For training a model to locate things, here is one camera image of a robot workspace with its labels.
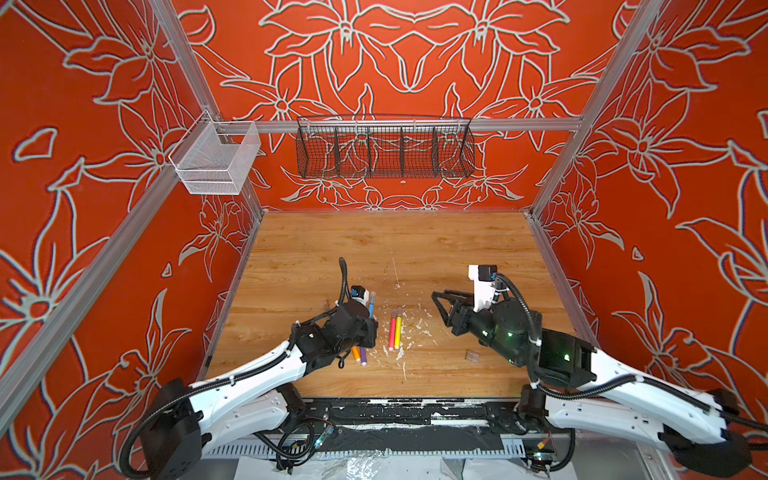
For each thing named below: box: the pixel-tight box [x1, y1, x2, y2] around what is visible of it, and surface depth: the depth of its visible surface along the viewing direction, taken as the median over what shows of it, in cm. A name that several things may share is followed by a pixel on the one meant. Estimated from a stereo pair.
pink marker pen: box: [387, 317, 397, 351], surface depth 89 cm
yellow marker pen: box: [394, 308, 403, 350], surface depth 89 cm
